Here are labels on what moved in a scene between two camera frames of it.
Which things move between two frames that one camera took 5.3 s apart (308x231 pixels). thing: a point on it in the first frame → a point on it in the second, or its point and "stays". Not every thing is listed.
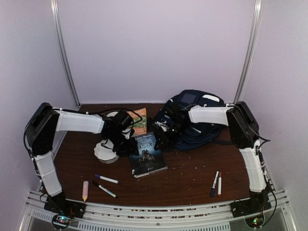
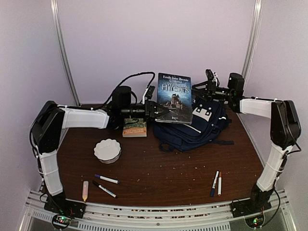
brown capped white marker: (219, 186) stays
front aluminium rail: (101, 216) stays
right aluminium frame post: (243, 79) stays
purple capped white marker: (107, 179) stays
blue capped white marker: (213, 189) stays
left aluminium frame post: (55, 12) stays
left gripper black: (131, 148) → (150, 107)
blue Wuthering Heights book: (149, 160) → (175, 91)
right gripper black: (166, 141) → (211, 86)
